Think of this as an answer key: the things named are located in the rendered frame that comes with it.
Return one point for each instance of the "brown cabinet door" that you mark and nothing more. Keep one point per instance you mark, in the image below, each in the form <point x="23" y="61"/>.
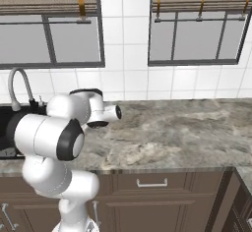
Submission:
<point x="147" y="218"/>
<point x="29" y="216"/>

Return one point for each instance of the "black sink basin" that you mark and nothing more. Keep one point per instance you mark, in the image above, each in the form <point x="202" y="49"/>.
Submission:
<point x="6" y="116"/>

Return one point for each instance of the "grey framed window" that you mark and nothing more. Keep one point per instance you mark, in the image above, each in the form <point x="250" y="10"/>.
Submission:
<point x="197" y="36"/>
<point x="75" y="39"/>

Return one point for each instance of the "brown drawer front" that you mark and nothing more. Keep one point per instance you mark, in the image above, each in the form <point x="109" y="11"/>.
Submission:
<point x="177" y="183"/>

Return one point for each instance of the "grey curved tap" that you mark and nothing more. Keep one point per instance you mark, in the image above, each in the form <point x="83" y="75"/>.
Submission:
<point x="20" y="72"/>

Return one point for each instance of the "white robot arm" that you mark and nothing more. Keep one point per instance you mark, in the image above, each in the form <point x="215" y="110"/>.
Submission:
<point x="46" y="137"/>

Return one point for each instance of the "brown corner cabinet run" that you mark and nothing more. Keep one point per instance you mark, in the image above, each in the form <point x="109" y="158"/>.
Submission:
<point x="236" y="206"/>

